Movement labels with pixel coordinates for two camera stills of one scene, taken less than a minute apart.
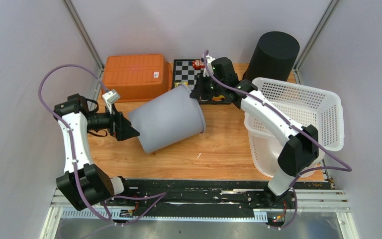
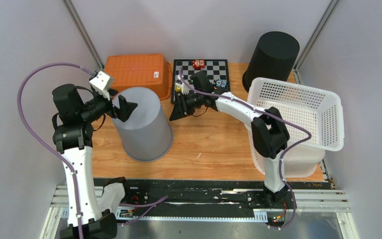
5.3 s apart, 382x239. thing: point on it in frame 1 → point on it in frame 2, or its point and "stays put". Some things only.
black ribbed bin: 273,57 stays put
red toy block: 197,64 stays put
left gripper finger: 125,129 → 125,109
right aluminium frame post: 314,37 stays put
